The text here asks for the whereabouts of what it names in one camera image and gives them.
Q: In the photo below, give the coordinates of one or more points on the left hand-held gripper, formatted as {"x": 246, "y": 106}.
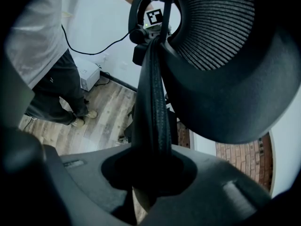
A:
{"x": 154, "y": 18}

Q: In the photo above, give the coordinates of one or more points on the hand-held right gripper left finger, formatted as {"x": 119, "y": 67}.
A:
{"x": 82, "y": 185}

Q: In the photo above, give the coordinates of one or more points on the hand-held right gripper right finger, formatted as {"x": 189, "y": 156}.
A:
{"x": 211, "y": 196}

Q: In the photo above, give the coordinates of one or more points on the black mesh office chair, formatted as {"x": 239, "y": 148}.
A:
{"x": 223, "y": 79}

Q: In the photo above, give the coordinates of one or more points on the person's right shoe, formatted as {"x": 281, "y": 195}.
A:
{"x": 78, "y": 122}

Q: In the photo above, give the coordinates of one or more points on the person's shoe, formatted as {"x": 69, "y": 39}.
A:
{"x": 78, "y": 122}
{"x": 92, "y": 114}

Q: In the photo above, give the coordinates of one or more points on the person's left shoe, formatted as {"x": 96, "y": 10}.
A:
{"x": 92, "y": 114}

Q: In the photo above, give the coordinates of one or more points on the white boxy appliance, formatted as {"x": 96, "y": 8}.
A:
{"x": 88, "y": 76}

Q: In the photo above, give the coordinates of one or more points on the person's dark trousers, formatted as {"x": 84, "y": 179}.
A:
{"x": 61, "y": 91}

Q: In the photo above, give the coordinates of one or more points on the person's white shirt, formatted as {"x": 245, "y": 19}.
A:
{"x": 37, "y": 32}

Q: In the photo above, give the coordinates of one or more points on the white wall socket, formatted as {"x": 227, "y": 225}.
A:
{"x": 106, "y": 58}

